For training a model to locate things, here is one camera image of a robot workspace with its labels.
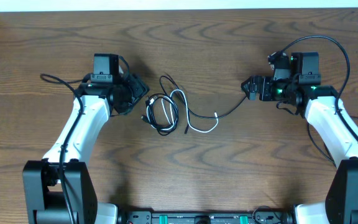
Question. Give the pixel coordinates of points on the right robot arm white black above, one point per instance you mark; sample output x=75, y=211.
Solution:
x=296, y=81

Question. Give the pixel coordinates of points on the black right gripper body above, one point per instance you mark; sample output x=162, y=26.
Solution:
x=277, y=90

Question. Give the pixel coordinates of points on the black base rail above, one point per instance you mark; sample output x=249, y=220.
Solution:
x=204, y=217

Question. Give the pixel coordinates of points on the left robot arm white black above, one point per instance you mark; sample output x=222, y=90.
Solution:
x=58, y=188

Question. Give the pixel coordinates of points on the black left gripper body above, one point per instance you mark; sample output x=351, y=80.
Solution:
x=132, y=91

